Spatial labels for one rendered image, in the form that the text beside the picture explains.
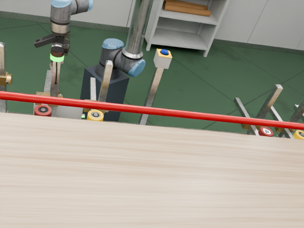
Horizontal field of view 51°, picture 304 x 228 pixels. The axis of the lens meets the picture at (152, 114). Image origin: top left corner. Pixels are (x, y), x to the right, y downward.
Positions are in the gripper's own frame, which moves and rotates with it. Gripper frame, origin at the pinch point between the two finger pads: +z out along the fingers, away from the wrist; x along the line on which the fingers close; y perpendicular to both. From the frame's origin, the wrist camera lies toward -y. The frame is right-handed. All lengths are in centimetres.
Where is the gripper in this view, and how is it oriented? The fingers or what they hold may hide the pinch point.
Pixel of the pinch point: (52, 64)
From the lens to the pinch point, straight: 173.1
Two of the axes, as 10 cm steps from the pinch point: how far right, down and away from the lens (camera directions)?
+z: -2.5, 7.5, 6.1
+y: 9.6, 0.9, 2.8
